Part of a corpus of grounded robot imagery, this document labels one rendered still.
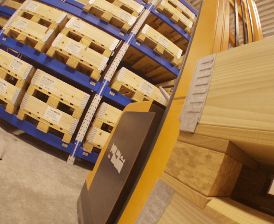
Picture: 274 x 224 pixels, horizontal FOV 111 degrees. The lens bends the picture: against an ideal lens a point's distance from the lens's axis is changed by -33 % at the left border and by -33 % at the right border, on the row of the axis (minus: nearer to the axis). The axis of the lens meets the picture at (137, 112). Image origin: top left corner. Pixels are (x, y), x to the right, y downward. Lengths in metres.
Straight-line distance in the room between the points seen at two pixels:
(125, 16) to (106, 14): 0.31
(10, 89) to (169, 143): 1.95
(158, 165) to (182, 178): 0.19
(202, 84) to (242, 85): 0.11
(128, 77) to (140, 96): 0.32
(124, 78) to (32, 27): 1.57
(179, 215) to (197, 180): 0.08
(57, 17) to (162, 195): 2.28
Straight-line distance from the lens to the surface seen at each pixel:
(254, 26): 1.66
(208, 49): 0.56
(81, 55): 1.95
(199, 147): 0.28
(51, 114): 1.86
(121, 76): 1.95
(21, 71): 2.06
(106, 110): 1.84
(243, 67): 0.31
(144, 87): 2.06
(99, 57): 1.95
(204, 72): 0.37
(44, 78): 1.92
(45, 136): 1.97
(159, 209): 0.34
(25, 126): 2.04
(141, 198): 0.50
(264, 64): 0.30
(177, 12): 3.17
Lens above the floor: 0.73
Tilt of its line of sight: 9 degrees up
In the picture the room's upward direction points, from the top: 24 degrees clockwise
